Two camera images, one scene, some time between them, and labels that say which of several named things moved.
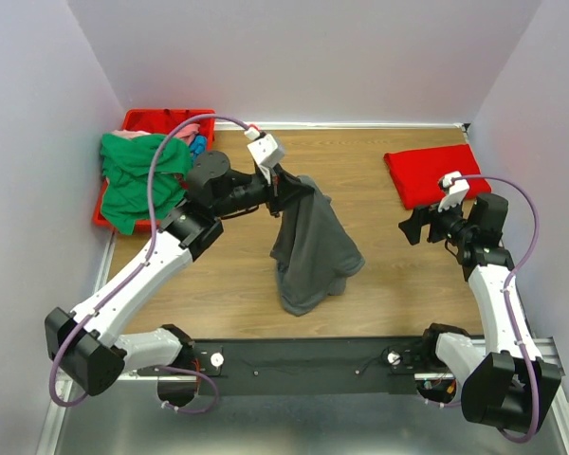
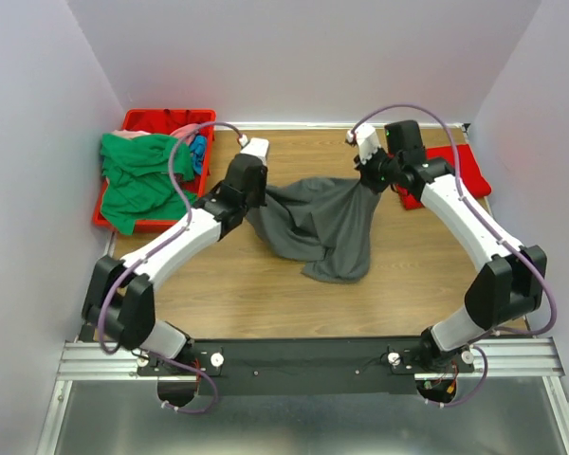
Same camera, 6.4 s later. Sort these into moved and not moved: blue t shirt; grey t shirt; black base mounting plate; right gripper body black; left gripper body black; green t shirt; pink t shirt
Moved: left gripper body black; right gripper body black; grey t shirt
Not moved: pink t shirt; black base mounting plate; blue t shirt; green t shirt
